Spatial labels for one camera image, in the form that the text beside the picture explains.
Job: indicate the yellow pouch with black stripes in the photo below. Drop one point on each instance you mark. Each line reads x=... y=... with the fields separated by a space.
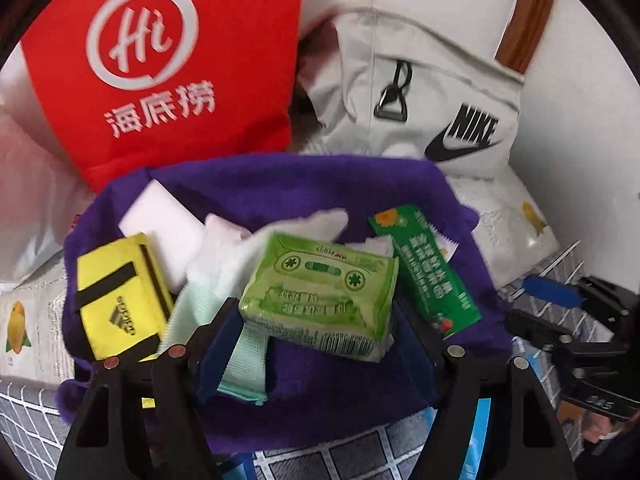
x=117 y=305

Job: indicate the purple towel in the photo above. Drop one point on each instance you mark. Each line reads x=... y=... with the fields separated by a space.
x=310 y=390

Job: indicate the brown wooden frame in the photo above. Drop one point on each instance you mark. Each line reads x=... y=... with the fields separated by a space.
x=530 y=15

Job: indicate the green sachet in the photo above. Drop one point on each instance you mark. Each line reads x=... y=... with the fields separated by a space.
x=425 y=265

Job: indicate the green tissue pack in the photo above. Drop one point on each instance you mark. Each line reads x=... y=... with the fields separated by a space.
x=320 y=295

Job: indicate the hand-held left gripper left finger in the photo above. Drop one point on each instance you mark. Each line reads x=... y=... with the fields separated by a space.
x=212 y=360

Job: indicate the white plastic shopping bag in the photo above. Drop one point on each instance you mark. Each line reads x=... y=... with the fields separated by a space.
x=35 y=200

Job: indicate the grey checkered blanket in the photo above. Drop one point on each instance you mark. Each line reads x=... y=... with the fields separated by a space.
x=30 y=425

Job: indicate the person's right hand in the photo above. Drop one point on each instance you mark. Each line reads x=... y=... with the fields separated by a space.
x=600 y=427

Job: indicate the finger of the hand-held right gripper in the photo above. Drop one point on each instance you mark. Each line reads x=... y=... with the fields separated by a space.
x=535 y=325
x=550 y=290

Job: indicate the blue tissue box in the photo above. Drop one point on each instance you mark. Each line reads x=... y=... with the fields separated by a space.
x=532 y=375

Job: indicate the white tissue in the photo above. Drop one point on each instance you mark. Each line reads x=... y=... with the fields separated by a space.
x=225 y=250

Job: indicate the grey fabric bag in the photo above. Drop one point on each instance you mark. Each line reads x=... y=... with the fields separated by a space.
x=425 y=85

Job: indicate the white sponge block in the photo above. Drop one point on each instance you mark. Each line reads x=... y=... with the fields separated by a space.
x=160 y=225

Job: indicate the mint green cloth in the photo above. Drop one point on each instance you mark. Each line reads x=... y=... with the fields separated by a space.
x=245 y=370

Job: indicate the red paper bag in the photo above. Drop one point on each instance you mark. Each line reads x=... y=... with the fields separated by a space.
x=165 y=60

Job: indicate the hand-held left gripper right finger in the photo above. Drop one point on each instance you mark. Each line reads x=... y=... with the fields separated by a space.
x=417 y=360

